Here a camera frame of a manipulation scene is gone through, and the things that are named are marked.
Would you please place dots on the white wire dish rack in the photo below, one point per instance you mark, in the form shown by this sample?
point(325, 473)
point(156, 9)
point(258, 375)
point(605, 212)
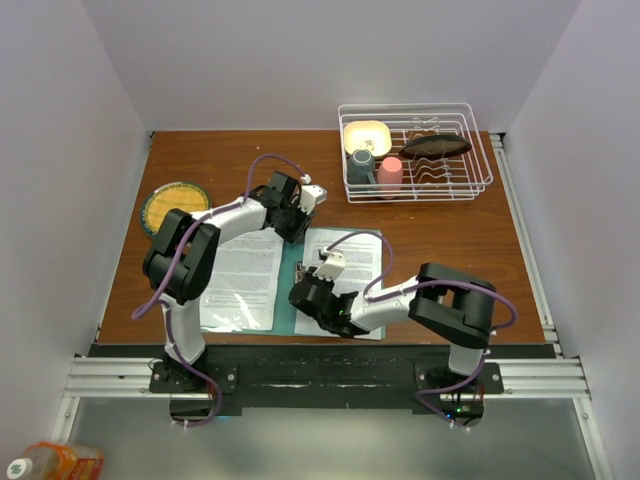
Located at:
point(461, 178)

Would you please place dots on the round woven yellow coaster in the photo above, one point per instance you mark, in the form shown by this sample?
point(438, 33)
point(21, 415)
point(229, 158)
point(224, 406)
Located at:
point(185, 196)

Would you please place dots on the metal folder clip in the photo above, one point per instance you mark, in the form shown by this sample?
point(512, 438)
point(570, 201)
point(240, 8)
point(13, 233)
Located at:
point(299, 272)

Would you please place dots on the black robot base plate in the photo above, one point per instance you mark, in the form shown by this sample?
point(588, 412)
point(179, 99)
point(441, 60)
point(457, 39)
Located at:
point(230, 379)

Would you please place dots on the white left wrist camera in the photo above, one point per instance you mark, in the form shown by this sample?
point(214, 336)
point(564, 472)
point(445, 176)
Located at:
point(311, 195)

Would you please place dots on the grey-blue mug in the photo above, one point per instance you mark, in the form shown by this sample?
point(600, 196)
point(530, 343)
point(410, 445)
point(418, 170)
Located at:
point(361, 168)

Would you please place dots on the pink cup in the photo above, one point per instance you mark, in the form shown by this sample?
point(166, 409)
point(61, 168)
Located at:
point(390, 177)

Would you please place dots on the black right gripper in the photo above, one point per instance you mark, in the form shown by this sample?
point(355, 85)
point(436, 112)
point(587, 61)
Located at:
point(318, 283)

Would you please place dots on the dark brown oval plate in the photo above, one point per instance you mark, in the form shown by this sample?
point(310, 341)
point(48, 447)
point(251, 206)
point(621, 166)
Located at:
point(435, 147)

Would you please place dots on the printed white paper sheet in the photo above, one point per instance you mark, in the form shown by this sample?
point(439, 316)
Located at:
point(241, 293)

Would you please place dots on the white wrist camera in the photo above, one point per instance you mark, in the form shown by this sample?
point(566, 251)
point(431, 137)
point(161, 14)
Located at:
point(311, 195)
point(333, 264)

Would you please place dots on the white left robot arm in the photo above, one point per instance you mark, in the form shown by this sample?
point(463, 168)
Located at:
point(180, 261)

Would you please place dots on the cream square bowl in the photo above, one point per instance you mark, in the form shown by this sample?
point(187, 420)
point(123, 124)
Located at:
point(371, 135)

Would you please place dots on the orange drink bottle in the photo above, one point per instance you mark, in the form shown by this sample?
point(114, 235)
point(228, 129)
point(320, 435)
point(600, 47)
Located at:
point(47, 460)

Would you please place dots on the green file folder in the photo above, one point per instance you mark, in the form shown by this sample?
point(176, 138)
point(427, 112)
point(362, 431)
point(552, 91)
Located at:
point(284, 313)

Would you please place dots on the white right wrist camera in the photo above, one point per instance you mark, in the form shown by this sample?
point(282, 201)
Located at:
point(333, 264)

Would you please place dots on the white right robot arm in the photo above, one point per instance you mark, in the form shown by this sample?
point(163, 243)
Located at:
point(449, 303)

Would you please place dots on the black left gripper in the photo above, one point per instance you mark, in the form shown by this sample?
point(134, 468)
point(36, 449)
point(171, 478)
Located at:
point(297, 235)

